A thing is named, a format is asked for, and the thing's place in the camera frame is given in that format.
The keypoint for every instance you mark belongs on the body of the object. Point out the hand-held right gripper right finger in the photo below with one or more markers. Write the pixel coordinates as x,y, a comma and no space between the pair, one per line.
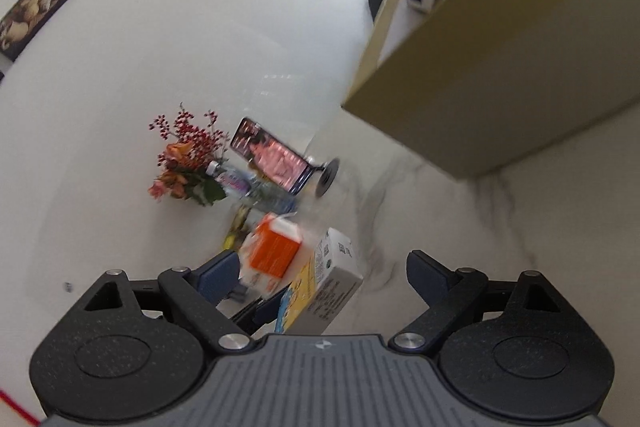
427,274

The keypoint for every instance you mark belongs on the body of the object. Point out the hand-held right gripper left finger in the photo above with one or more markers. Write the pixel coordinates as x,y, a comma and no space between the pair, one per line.
215,274

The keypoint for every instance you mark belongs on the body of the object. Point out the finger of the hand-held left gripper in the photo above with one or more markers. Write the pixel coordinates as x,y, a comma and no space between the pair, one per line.
262,309

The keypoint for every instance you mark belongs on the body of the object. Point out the yellow cartoon medicine box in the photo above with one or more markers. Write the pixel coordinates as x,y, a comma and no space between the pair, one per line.
325,277

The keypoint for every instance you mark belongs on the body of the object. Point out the khaki cardboard storage box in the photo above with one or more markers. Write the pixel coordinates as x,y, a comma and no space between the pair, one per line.
500,57

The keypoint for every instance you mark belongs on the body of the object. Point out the white marble desktop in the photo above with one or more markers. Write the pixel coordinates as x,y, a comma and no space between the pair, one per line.
450,227

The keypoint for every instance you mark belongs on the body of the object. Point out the orange white packet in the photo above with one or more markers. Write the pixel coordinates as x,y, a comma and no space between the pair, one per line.
275,252

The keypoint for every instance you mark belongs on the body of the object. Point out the plastic water bottle purple label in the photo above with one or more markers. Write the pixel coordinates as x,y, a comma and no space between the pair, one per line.
230,181

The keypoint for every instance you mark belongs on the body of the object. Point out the orange red flower bouquet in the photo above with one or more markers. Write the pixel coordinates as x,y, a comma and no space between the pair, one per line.
187,157

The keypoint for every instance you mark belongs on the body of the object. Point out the black smartphone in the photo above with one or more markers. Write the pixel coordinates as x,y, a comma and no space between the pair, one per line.
272,157

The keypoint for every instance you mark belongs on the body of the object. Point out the black phone stand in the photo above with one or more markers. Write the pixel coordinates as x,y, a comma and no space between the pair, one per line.
326,179

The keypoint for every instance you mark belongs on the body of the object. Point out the red tape strip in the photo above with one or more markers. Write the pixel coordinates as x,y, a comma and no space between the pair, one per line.
17,404

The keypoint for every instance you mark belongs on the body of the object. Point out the dark framed photo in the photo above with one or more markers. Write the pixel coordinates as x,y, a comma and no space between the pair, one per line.
30,17

